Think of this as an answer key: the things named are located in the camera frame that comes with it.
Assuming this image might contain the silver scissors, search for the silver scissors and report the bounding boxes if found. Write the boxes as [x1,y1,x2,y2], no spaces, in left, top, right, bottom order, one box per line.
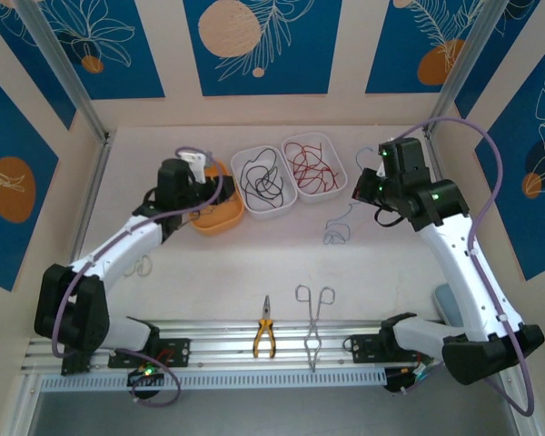
[122,255,154,279]

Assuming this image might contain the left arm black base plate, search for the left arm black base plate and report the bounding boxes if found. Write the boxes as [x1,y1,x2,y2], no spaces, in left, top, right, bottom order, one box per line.
[107,338,192,369]

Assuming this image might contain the orange plastic tray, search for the orange plastic tray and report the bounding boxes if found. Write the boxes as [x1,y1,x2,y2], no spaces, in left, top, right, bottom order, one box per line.
[188,159,245,238]

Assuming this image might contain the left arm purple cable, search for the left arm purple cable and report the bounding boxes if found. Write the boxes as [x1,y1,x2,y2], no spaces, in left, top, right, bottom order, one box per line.
[49,145,224,408]

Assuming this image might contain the white plastic tray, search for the white plastic tray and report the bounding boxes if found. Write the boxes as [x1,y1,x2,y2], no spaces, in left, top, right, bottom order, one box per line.
[281,131,349,204]
[230,144,300,222]

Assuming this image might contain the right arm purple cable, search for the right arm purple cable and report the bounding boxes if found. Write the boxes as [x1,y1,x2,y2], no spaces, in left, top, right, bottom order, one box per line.
[392,116,535,418]

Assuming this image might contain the aluminium corner post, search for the aluminium corner post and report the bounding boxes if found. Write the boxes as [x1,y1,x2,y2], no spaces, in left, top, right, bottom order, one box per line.
[422,0,509,137]
[14,0,114,145]

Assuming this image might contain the light blue zip case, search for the light blue zip case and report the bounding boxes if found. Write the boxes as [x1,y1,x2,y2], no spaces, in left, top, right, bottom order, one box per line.
[431,282,460,328]

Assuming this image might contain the blue floral wall panel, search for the blue floral wall panel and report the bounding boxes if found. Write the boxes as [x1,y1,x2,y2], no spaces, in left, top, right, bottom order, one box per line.
[365,0,490,95]
[0,0,77,132]
[453,0,545,123]
[183,0,344,97]
[474,45,545,282]
[43,0,167,101]
[0,63,60,292]

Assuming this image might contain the aluminium rail frame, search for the aluminium rail frame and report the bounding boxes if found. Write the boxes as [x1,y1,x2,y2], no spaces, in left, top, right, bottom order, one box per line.
[20,317,514,378]

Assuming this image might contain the white slotted cable duct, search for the white slotted cable duct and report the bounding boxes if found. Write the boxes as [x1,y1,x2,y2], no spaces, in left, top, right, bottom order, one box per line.
[39,368,387,392]

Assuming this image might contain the black ribbed block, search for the black ribbed block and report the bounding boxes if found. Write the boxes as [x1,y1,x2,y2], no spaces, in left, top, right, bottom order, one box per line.
[61,352,96,377]

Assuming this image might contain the right arm base electronics box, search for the right arm base electronics box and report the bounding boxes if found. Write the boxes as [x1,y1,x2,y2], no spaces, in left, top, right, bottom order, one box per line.
[383,361,442,395]

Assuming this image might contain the left arm base electronics box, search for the left arm base electronics box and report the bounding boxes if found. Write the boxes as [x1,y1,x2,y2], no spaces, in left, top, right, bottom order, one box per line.
[125,361,167,401]

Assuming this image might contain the yellow handled pliers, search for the yellow handled pliers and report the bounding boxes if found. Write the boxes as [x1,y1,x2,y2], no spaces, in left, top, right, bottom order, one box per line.
[253,293,277,360]

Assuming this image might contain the metal tongs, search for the metal tongs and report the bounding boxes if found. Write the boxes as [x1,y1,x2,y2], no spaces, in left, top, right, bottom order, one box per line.
[294,283,336,373]

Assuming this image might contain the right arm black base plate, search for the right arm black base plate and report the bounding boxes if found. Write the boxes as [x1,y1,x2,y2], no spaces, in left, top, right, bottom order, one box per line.
[349,333,419,364]

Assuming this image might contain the thin black cable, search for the thin black cable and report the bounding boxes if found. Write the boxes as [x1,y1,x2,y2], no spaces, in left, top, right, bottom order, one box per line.
[243,163,286,213]
[239,147,279,185]

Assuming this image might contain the thin red cable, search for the thin red cable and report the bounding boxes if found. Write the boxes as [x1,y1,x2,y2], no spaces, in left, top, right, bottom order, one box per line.
[290,147,342,192]
[283,140,328,183]
[285,143,342,191]

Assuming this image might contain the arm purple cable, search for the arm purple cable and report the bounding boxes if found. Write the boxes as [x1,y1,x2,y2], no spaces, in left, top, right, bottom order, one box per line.
[49,145,224,408]
[392,116,535,418]

